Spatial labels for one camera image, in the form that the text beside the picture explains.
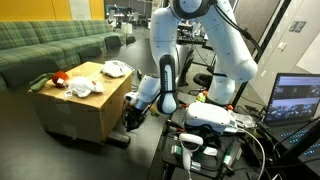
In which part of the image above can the white VR headset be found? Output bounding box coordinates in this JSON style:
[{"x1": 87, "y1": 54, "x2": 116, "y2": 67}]
[{"x1": 182, "y1": 101, "x2": 238, "y2": 135}]

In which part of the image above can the green plaid sofa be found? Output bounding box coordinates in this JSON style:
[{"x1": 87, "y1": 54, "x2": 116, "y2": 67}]
[{"x1": 0, "y1": 19, "x2": 136, "y2": 91}]

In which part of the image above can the black diagonal frame pole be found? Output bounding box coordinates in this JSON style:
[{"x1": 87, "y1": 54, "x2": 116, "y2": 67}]
[{"x1": 231, "y1": 0, "x2": 291, "y2": 108}]

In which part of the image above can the black laptop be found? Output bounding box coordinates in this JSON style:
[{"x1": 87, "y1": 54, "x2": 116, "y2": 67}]
[{"x1": 258, "y1": 72, "x2": 320, "y2": 174}]

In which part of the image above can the brown cardboard box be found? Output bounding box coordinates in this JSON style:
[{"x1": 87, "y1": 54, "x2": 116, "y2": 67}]
[{"x1": 28, "y1": 60, "x2": 134, "y2": 145}]

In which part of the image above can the white VR controller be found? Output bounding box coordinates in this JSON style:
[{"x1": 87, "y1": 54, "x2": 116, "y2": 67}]
[{"x1": 178, "y1": 133, "x2": 204, "y2": 174}]

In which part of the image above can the small yellow-green bottle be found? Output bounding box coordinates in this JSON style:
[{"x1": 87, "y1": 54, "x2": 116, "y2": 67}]
[{"x1": 195, "y1": 90, "x2": 208, "y2": 104}]

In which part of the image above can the green plush vegetable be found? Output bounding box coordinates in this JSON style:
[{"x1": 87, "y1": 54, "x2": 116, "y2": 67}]
[{"x1": 29, "y1": 72, "x2": 56, "y2": 92}]

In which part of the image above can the white cable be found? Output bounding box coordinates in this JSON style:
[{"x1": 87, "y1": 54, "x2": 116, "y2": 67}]
[{"x1": 238, "y1": 128, "x2": 267, "y2": 180}]

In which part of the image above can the clear plastic bag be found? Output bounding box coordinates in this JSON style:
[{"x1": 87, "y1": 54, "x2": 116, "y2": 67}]
[{"x1": 233, "y1": 111, "x2": 258, "y2": 129}]

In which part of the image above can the red round plush toy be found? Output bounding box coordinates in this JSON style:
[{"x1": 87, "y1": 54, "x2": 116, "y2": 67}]
[{"x1": 52, "y1": 70, "x2": 71, "y2": 89}]

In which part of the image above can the black office chair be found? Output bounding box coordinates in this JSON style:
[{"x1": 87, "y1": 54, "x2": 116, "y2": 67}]
[{"x1": 192, "y1": 64, "x2": 218, "y2": 91}]

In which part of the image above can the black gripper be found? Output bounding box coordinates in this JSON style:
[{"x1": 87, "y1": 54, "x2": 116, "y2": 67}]
[{"x1": 123, "y1": 105, "x2": 146, "y2": 133}]

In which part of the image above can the dark wall switch panel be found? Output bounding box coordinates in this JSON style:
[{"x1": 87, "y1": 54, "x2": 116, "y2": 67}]
[{"x1": 288, "y1": 20, "x2": 308, "y2": 33}]

